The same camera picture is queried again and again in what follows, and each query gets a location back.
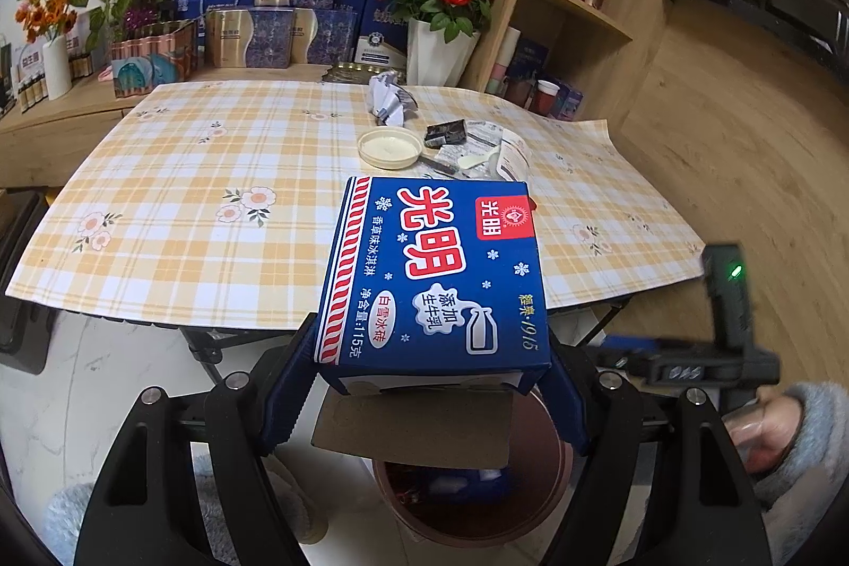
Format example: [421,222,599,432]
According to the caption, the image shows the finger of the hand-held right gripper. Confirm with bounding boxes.
[607,338,697,352]
[595,349,657,373]

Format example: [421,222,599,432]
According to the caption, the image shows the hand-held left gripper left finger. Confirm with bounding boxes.
[76,310,319,566]

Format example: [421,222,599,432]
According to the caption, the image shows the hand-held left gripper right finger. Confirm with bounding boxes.
[534,341,774,566]

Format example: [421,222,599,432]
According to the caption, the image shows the brown plastic trash bin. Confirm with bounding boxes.
[371,394,575,547]

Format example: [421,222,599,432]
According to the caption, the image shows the blue ice cream carton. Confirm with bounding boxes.
[310,175,553,467]

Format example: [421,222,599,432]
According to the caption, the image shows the white round plastic lid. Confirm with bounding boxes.
[357,128,422,170]

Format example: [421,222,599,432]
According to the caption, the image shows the black cigarette pack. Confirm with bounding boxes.
[424,120,469,148]

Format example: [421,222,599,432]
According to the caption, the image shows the white paper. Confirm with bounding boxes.
[367,71,418,128]

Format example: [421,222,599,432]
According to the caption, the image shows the person's right hand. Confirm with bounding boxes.
[723,397,800,472]

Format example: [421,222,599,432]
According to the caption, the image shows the yellow plaid floral tablecloth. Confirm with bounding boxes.
[3,75,707,335]

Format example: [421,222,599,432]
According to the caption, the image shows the small blue white box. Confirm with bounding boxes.
[557,82,586,119]

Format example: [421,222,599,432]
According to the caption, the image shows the dark blue picture box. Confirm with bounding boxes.
[514,39,551,83]

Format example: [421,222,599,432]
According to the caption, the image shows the black counter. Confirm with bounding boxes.
[660,0,849,56]

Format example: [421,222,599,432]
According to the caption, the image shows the stack of pastel paper cups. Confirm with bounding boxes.
[484,25,522,96]

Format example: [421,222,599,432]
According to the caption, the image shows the golden round tray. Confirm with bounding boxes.
[323,62,405,84]

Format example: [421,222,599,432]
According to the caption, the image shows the white faceted vase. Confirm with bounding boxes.
[406,17,480,88]

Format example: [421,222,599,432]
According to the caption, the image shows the floral tissue box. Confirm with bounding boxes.
[109,19,200,99]

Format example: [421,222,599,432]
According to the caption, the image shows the blue white emblem box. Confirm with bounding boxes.
[354,2,409,66]

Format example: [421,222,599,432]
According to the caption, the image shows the row of small brown bottles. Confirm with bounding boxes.
[16,52,90,112]

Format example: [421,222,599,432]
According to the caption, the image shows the white cylindrical vase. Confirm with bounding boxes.
[41,36,73,99]

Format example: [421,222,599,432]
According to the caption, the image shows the long blue carton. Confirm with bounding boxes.
[174,0,259,20]

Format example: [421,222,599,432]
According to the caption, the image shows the orange artificial flowers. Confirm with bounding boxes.
[16,0,74,43]

